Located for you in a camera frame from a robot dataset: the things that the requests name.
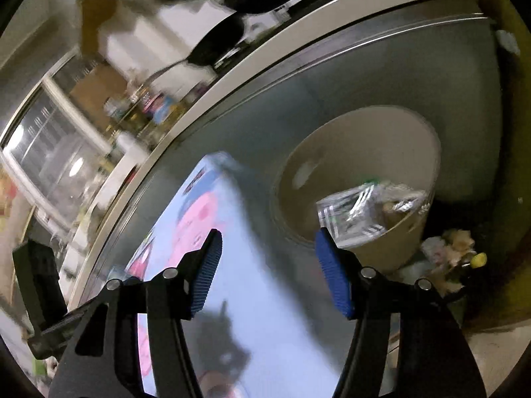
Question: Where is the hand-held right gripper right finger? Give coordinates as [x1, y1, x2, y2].
[314, 228, 488, 398]

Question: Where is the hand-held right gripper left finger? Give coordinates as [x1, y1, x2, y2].
[47, 229, 223, 398]

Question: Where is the clear plastic wrapper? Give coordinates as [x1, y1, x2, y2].
[317, 180, 430, 248]

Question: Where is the tan round bin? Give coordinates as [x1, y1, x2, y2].
[271, 105, 443, 275]

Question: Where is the pig printed blue tablecloth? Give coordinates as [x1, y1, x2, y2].
[124, 153, 399, 398]

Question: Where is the pile of crumpled bags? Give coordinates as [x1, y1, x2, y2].
[397, 228, 488, 300]

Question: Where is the barred window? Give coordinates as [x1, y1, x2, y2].
[0, 79, 122, 233]

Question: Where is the large cooking oil bottle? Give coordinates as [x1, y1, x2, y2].
[151, 91, 177, 126]

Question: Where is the brown cardboard sheet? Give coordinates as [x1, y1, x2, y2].
[68, 66, 129, 107]

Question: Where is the black frying pan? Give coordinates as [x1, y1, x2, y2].
[143, 14, 246, 89]

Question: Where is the white wall socket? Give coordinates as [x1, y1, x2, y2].
[495, 29, 522, 57]

